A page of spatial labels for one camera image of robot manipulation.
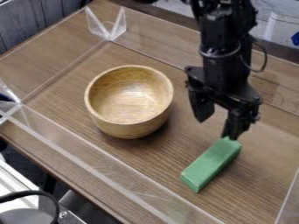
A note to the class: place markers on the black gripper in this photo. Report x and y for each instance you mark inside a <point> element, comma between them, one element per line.
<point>239,100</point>

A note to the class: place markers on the green rectangular block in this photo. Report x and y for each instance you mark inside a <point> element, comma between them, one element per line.
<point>208,164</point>

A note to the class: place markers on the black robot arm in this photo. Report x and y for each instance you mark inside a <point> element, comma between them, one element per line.
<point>218,83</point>

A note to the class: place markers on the brown wooden bowl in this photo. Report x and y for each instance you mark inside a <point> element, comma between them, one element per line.
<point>128,101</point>

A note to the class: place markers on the white container top right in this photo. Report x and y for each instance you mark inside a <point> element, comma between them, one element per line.
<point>282,29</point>

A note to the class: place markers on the grey metal stand base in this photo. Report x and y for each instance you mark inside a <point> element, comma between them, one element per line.
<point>23,214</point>

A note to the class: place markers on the clear acrylic front wall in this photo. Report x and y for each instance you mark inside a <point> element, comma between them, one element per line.
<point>112,185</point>

